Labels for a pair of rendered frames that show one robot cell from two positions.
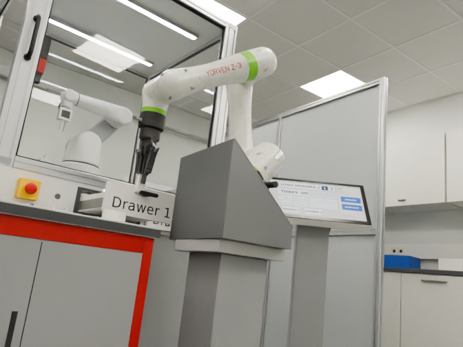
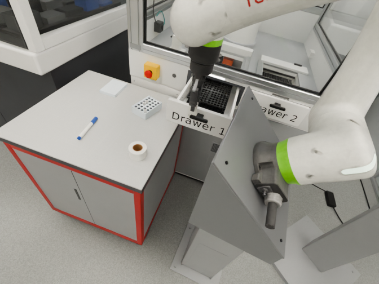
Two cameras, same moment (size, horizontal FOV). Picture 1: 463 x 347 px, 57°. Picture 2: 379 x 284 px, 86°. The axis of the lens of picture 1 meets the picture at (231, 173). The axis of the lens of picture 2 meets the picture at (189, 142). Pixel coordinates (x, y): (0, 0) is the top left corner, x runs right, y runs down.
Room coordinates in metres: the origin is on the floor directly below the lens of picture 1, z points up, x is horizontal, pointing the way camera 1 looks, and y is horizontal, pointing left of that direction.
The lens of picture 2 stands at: (1.08, -0.16, 1.41)
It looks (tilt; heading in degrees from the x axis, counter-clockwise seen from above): 46 degrees down; 47
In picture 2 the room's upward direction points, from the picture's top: 13 degrees clockwise
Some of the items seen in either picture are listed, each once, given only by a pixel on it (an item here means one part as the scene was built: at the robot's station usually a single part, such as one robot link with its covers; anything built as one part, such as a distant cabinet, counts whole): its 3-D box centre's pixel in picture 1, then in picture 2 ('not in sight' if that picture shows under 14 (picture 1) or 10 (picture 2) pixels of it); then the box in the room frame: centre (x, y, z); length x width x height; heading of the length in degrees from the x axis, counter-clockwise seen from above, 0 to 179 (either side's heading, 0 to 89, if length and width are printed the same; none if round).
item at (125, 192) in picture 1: (142, 203); (199, 119); (1.54, 0.31, 0.87); 0.29 x 0.02 x 0.11; 129
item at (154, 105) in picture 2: not in sight; (147, 107); (1.43, 0.57, 0.78); 0.12 x 0.08 x 0.04; 24
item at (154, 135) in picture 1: (148, 142); (200, 72); (1.49, 0.31, 1.09); 0.08 x 0.07 x 0.09; 40
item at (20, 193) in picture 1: (27, 189); (151, 71); (1.53, 0.72, 0.88); 0.07 x 0.05 x 0.07; 129
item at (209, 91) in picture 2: not in sight; (210, 96); (1.70, 0.44, 0.87); 0.22 x 0.18 x 0.06; 39
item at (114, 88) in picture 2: not in sight; (114, 88); (1.35, 0.80, 0.77); 0.13 x 0.09 x 0.02; 40
